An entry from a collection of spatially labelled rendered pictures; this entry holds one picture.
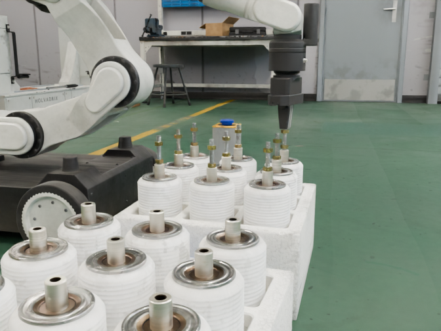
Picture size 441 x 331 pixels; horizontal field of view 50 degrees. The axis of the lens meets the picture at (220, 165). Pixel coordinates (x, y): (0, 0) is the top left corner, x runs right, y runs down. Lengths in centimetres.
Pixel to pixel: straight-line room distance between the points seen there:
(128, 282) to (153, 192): 43
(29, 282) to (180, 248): 20
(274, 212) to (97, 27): 75
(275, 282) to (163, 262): 17
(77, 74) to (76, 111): 328
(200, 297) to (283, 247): 41
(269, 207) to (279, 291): 27
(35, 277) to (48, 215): 64
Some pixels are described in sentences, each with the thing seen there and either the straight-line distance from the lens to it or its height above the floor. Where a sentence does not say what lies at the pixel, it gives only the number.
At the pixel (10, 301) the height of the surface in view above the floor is 24.
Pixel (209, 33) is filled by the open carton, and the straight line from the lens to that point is 578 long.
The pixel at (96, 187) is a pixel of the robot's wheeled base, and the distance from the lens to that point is 130.
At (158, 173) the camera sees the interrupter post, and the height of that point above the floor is 26.
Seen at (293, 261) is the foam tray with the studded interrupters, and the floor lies 13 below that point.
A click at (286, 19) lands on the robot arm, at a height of 59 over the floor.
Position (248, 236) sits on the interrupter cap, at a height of 25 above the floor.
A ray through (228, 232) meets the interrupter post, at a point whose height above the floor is 26.
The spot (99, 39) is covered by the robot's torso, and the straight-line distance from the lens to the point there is 139.
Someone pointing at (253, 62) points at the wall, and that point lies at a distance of 614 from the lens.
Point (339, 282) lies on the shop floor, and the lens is 115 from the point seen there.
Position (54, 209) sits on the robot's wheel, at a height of 13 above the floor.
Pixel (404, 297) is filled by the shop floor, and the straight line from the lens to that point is 113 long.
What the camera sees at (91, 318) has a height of 25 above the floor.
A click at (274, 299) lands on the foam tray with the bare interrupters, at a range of 68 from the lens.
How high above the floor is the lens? 50
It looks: 13 degrees down
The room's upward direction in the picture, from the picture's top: straight up
